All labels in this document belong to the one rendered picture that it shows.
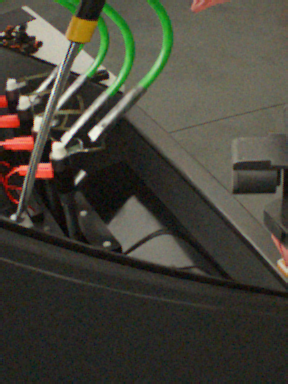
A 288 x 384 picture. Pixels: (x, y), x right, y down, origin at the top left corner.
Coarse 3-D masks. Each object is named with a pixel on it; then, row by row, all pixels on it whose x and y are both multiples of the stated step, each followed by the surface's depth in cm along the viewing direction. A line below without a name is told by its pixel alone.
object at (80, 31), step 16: (80, 0) 41; (96, 0) 41; (80, 16) 41; (96, 16) 42; (80, 32) 42; (64, 64) 44; (64, 80) 44; (48, 112) 46; (48, 128) 46; (32, 160) 47; (32, 176) 48; (32, 224) 49
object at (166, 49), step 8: (152, 0) 80; (160, 8) 81; (160, 16) 82; (168, 16) 83; (168, 24) 83; (168, 32) 84; (168, 40) 85; (168, 48) 86; (160, 56) 87; (168, 56) 87; (160, 64) 87; (152, 72) 87; (160, 72) 88; (144, 80) 88; (152, 80) 88
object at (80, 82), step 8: (0, 0) 85; (72, 0) 92; (104, 24) 97; (104, 32) 98; (104, 40) 99; (104, 48) 100; (96, 56) 101; (104, 56) 101; (96, 64) 101; (88, 72) 102; (80, 80) 102; (88, 80) 102; (72, 88) 102; (80, 88) 102; (64, 96) 102; (72, 96) 102; (64, 104) 102
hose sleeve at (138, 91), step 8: (136, 88) 88; (144, 88) 88; (128, 96) 88; (136, 96) 88; (120, 104) 88; (128, 104) 88; (112, 112) 88; (120, 112) 88; (104, 120) 88; (112, 120) 88; (104, 128) 88
